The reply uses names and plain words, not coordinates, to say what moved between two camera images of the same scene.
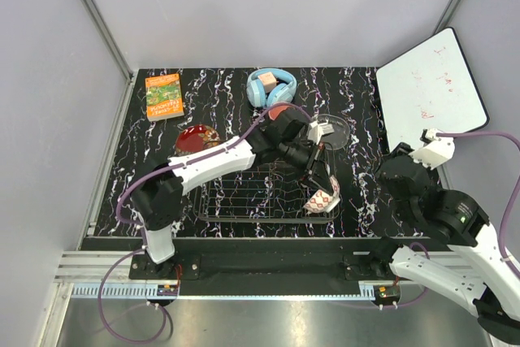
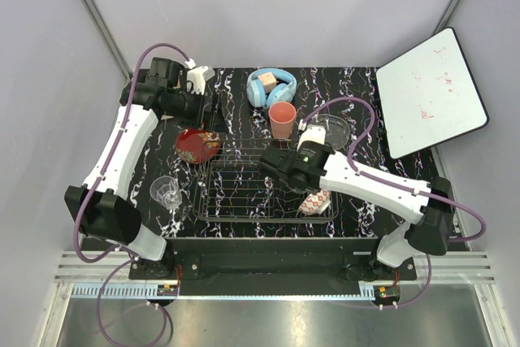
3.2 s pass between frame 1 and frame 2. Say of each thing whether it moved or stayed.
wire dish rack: stayed
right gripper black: moved
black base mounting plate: stayed
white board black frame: stayed
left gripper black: moved
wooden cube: stayed
